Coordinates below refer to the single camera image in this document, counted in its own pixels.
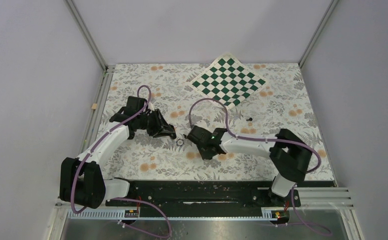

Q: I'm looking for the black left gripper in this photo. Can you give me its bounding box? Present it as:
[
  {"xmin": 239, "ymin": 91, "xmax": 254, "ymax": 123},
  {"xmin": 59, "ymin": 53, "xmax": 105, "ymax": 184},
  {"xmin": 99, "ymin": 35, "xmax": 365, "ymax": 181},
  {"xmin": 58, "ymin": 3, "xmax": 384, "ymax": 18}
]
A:
[{"xmin": 137, "ymin": 108, "xmax": 174, "ymax": 138}]

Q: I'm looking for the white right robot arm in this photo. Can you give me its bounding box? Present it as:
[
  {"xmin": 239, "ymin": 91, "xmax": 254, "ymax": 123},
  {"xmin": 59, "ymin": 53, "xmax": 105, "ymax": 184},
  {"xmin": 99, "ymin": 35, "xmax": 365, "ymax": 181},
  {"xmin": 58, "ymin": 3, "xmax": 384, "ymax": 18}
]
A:
[{"xmin": 185, "ymin": 125, "xmax": 313, "ymax": 206}]

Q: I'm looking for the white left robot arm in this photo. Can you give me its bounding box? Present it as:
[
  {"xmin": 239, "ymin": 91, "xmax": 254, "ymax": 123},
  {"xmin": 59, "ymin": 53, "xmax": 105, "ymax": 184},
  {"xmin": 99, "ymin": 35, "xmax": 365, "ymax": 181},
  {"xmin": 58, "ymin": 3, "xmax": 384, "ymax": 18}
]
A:
[{"xmin": 59, "ymin": 96, "xmax": 176, "ymax": 209}]

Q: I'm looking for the blue poker chip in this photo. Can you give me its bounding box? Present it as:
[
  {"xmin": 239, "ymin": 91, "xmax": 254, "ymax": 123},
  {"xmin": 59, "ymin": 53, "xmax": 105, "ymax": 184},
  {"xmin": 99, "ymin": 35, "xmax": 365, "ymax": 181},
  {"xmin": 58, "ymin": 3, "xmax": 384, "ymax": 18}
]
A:
[{"xmin": 176, "ymin": 139, "xmax": 184, "ymax": 146}]

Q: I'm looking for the green white chessboard mat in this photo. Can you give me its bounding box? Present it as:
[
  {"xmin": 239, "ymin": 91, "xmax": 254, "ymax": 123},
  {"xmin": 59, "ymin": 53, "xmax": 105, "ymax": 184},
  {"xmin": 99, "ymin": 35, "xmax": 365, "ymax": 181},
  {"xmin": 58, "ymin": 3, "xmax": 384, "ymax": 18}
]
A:
[{"xmin": 189, "ymin": 53, "xmax": 267, "ymax": 110}]

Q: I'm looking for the floral table mat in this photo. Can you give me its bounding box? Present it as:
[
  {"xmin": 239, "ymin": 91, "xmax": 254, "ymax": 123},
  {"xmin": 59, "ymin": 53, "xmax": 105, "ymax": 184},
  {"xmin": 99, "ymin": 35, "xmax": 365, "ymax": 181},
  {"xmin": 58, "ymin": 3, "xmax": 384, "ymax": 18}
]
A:
[{"xmin": 98, "ymin": 63, "xmax": 335, "ymax": 181}]

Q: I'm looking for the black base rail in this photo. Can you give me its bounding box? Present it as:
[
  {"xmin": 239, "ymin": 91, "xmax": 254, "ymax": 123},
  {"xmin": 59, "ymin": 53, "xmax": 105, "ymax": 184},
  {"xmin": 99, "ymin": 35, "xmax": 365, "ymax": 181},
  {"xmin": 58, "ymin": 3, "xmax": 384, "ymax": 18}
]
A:
[{"xmin": 104, "ymin": 179, "xmax": 302, "ymax": 220}]

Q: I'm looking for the white cable duct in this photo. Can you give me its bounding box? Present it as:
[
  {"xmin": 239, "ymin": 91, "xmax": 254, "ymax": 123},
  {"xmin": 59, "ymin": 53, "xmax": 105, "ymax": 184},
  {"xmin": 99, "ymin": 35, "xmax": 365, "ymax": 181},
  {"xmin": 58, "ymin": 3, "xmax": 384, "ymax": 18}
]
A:
[{"xmin": 67, "ymin": 208, "xmax": 282, "ymax": 221}]

